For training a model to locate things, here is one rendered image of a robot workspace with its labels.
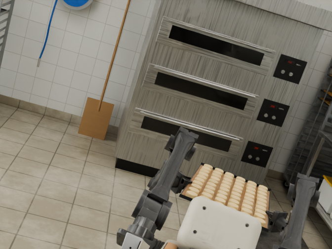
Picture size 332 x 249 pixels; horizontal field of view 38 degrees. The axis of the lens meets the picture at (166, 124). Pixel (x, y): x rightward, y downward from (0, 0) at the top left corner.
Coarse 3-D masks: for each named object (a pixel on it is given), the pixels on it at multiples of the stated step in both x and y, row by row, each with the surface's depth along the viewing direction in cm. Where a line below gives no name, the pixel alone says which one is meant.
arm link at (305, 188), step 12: (300, 180) 167; (312, 180) 166; (300, 192) 163; (312, 192) 163; (300, 204) 159; (300, 216) 155; (288, 228) 152; (300, 228) 152; (288, 240) 148; (300, 240) 149
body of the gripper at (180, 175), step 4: (180, 172) 223; (176, 176) 223; (180, 176) 222; (176, 180) 222; (180, 180) 222; (172, 184) 221; (176, 184) 222; (172, 188) 226; (176, 188) 224; (176, 192) 224
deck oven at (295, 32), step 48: (192, 0) 425; (240, 0) 405; (288, 0) 407; (144, 48) 469; (192, 48) 435; (240, 48) 437; (288, 48) 442; (144, 96) 450; (192, 96) 449; (240, 96) 451; (288, 96) 456; (144, 144) 464; (240, 144) 466
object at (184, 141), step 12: (180, 132) 174; (192, 132) 175; (180, 144) 170; (192, 144) 173; (180, 156) 166; (168, 168) 161; (168, 180) 158; (144, 192) 153; (156, 192) 153; (168, 192) 155; (168, 204) 153; (132, 216) 150
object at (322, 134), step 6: (318, 132) 500; (324, 132) 498; (324, 138) 484; (330, 138) 479; (318, 144) 500; (330, 144) 468; (318, 150) 501; (312, 156) 506; (312, 162) 504; (306, 174) 508; (318, 204) 485; (318, 210) 468; (324, 210) 473; (324, 216) 458; (330, 222) 448; (330, 228) 437
